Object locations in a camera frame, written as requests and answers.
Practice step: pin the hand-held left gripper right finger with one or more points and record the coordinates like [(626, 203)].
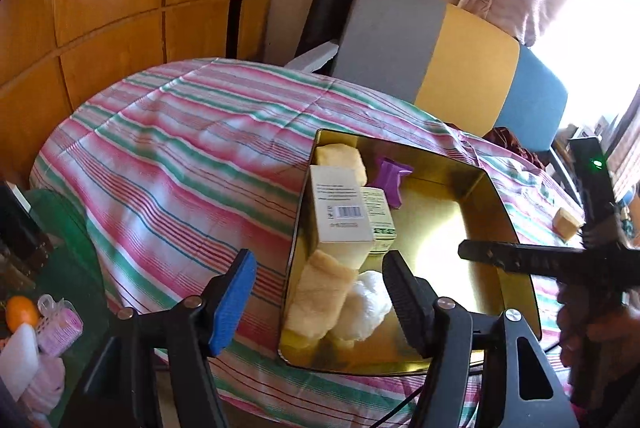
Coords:
[(400, 303)]

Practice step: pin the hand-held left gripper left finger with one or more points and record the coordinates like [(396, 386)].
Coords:
[(232, 308)]

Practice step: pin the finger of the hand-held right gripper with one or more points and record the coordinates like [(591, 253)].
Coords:
[(500, 254)]

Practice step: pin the white cotton wad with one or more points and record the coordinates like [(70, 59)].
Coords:
[(362, 308)]

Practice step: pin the yellow sponge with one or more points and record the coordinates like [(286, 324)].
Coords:
[(340, 160), (567, 222)]

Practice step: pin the gold tin box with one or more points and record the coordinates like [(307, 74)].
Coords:
[(450, 228)]

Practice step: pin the green and white box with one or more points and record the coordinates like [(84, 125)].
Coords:
[(380, 218)]

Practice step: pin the pale carton with barcode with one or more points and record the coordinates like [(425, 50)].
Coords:
[(340, 203)]

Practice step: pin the purple packet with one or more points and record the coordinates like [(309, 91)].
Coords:
[(390, 180)]

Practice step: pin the person's right hand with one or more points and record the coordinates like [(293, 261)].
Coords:
[(577, 333)]

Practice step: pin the maroon cloth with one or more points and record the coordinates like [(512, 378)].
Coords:
[(510, 140)]

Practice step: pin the striped tablecloth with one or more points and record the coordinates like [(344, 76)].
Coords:
[(175, 148)]

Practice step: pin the pink wrapped pack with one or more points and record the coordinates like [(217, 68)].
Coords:
[(60, 328)]

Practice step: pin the grey yellow blue chair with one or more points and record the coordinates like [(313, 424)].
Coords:
[(475, 58)]

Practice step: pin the green glass side table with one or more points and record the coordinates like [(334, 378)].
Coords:
[(70, 233)]

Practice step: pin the pink cloth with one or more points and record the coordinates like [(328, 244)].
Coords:
[(45, 383)]

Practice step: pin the orange fruit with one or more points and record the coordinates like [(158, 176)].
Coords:
[(22, 310)]

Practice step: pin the white foam piece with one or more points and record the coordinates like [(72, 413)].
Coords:
[(315, 55)]

